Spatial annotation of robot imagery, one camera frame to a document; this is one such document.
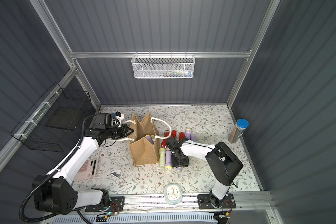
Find green flashlight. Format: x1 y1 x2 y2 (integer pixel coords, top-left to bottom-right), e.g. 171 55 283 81
159 148 166 169

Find red flashlight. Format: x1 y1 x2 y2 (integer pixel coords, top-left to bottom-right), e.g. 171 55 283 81
161 131 171 148
171 130 177 138
179 132 185 141

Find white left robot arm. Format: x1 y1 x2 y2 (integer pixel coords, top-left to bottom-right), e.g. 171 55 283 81
18 112 134 223

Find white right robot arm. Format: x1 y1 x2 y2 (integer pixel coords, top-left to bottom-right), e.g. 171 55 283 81
166 137 243 207

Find purple flashlight upper small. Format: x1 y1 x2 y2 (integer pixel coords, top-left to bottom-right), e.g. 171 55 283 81
190 133 196 142

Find purple flashlight upper row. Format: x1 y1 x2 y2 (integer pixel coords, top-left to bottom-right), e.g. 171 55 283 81
185 129 192 140

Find mint green alarm clock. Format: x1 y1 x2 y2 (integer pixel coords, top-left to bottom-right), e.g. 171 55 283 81
164 183 183 205

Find floral table mat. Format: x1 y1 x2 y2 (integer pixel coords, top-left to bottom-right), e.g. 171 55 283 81
73 105 260 195

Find white vented strip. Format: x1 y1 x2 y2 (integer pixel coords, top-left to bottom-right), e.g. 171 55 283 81
51 214 219 224

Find steel bottle blue cap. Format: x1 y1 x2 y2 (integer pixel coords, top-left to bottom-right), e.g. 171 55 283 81
228 119 249 143

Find markers in white basket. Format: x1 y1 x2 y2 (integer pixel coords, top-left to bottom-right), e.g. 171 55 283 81
157 69 193 78

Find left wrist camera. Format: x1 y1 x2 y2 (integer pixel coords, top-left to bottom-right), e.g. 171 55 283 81
112 112 125 124

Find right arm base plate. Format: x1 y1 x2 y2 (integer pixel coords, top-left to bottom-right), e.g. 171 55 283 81
197 194 236 210

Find black wire basket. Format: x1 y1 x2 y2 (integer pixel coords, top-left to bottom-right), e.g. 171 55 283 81
10 83 95 153

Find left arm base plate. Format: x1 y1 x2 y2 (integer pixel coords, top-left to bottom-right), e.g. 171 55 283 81
85 197 125 212

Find white wire mesh basket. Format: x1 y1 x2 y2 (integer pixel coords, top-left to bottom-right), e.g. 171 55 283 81
131 53 196 79

